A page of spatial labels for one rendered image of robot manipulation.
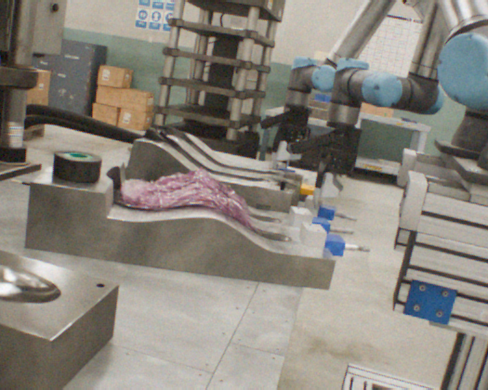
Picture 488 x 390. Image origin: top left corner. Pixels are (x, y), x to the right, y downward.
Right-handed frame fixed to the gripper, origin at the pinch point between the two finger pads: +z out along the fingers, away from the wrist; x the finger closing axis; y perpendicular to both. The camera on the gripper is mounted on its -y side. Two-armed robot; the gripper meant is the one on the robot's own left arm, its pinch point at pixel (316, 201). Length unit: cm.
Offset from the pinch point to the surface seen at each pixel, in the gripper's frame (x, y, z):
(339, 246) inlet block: -37.8, 10.2, -1.4
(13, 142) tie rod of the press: -15, -79, 0
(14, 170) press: -19, -74, 6
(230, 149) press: 361, -132, 49
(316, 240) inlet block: -39.8, 6.1, -2.1
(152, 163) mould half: -20.5, -35.0, -4.1
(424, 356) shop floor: 114, 53, 85
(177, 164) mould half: -20.0, -29.4, -5.1
